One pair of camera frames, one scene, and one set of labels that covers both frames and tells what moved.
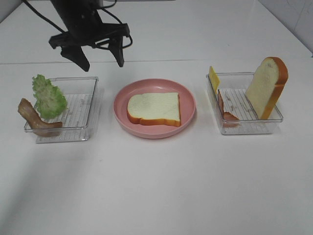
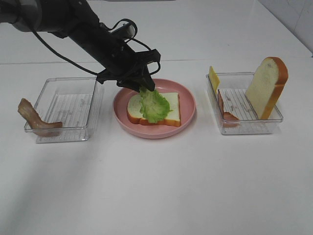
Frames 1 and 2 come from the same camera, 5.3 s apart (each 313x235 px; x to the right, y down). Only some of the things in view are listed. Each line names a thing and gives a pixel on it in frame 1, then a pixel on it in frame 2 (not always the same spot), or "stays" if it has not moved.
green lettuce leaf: [50, 101] → [154, 106]
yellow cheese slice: [214, 78] stays
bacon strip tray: [40, 127] stays
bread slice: [154, 108] stays
